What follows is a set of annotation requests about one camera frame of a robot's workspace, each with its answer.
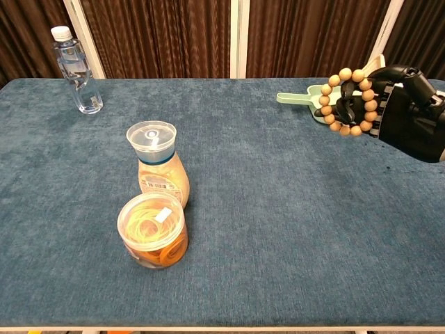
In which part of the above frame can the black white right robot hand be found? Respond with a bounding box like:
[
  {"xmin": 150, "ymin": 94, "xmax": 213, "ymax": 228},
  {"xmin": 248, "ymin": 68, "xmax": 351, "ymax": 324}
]
[{"xmin": 314, "ymin": 64, "xmax": 445, "ymax": 164}]

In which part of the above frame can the wooden bead bracelet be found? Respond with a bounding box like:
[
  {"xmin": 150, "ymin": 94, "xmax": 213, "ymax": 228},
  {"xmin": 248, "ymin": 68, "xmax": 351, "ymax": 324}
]
[{"xmin": 318, "ymin": 67, "xmax": 379, "ymax": 137}]

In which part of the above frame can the dark brown pleated curtain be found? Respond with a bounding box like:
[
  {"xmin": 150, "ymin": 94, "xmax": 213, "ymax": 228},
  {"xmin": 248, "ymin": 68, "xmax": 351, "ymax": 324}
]
[
  {"xmin": 245, "ymin": 0, "xmax": 392, "ymax": 79},
  {"xmin": 382, "ymin": 0, "xmax": 445, "ymax": 81},
  {"xmin": 79, "ymin": 0, "xmax": 232, "ymax": 79},
  {"xmin": 0, "ymin": 0, "xmax": 72, "ymax": 88}
]

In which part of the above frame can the green plastic scoop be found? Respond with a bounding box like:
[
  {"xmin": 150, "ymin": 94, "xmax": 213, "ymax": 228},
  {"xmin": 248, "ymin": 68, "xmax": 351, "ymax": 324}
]
[{"xmin": 276, "ymin": 85, "xmax": 343, "ymax": 123}]

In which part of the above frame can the blue table cloth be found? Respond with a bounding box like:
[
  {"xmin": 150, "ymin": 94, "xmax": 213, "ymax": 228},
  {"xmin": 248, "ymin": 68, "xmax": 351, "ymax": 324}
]
[{"xmin": 0, "ymin": 77, "xmax": 445, "ymax": 328}]

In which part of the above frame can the beige sauce bottle clear cap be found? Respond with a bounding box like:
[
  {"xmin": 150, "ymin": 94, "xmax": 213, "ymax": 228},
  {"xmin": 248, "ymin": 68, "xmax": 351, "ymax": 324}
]
[{"xmin": 125, "ymin": 120, "xmax": 191, "ymax": 209}]

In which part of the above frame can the clear tub of rubber bands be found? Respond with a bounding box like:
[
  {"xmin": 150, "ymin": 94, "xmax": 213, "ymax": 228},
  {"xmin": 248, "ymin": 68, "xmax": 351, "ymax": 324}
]
[{"xmin": 117, "ymin": 193, "xmax": 190, "ymax": 270}]

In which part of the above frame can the clear plastic water bottle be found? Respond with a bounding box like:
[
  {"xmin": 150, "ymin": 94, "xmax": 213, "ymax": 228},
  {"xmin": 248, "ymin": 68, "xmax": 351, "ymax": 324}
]
[{"xmin": 50, "ymin": 26, "xmax": 104, "ymax": 115}]

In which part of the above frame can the white metal frame post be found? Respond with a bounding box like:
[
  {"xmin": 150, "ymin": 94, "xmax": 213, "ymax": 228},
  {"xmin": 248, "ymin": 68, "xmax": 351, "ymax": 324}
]
[
  {"xmin": 63, "ymin": 0, "xmax": 106, "ymax": 79},
  {"xmin": 368, "ymin": 0, "xmax": 406, "ymax": 67},
  {"xmin": 229, "ymin": 0, "xmax": 250, "ymax": 79}
]

